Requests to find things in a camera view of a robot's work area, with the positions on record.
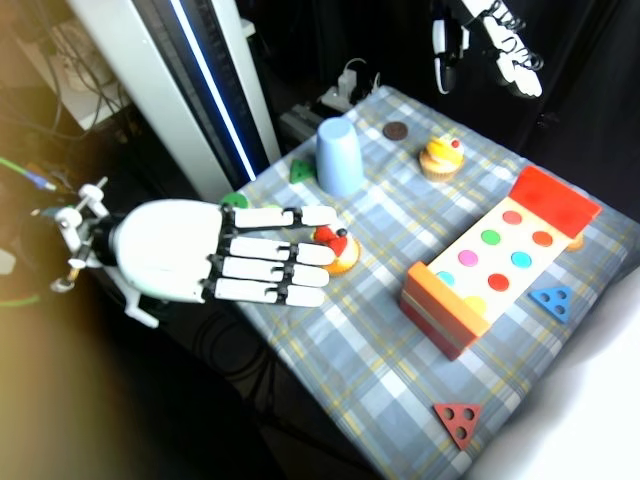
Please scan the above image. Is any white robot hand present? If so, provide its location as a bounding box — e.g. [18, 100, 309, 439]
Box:
[430, 0, 545, 99]
[109, 198, 346, 329]

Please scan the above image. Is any yellow cream cupcake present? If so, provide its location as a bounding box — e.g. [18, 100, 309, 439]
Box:
[418, 133, 465, 184]

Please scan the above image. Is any wooden toy bed with dots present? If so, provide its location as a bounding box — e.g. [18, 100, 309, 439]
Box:
[398, 165, 604, 362]

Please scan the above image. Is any green wooden triangle block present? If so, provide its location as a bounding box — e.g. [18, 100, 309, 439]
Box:
[289, 158, 317, 184]

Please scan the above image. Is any white column with blue stripe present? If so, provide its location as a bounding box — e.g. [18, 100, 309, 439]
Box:
[67, 0, 282, 202]

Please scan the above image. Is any white power adapter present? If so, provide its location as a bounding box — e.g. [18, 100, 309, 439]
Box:
[319, 58, 382, 114]

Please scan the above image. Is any strawberry cupcake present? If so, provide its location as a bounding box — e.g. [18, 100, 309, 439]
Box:
[312, 225, 361, 276]

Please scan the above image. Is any blue plastic cup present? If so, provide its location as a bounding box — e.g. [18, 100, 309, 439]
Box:
[315, 117, 365, 198]

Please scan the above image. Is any blue wooden triangle block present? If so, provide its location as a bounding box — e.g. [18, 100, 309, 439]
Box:
[528, 285, 575, 324]

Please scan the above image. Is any blue plaid tablecloth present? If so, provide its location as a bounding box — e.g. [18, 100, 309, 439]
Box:
[234, 85, 629, 480]

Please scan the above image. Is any red wooden triangle block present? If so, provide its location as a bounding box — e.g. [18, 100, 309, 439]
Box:
[432, 402, 483, 451]

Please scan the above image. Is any green cable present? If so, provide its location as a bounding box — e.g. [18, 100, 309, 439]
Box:
[0, 293, 42, 309]
[0, 156, 58, 193]

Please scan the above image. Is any grey metal bracket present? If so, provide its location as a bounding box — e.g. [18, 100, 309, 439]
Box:
[278, 103, 326, 144]

